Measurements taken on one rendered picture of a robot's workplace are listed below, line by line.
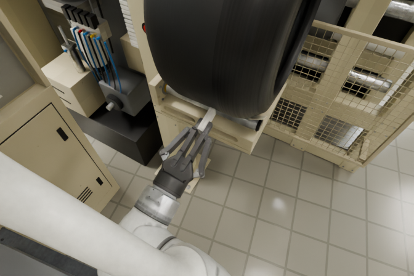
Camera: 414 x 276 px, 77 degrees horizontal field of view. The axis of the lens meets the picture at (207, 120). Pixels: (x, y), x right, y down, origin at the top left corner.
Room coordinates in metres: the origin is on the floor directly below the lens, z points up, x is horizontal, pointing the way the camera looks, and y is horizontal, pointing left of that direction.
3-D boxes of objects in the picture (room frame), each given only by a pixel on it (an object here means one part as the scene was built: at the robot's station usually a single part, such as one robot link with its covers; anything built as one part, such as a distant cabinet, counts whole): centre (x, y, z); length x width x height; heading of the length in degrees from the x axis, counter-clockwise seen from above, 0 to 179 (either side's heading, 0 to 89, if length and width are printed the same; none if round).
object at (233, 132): (0.55, -0.01, 0.84); 0.36 x 0.09 x 0.06; 61
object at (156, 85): (0.76, 0.08, 0.90); 0.40 x 0.03 x 0.10; 151
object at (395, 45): (0.85, -0.44, 0.65); 0.90 x 0.02 x 0.70; 61
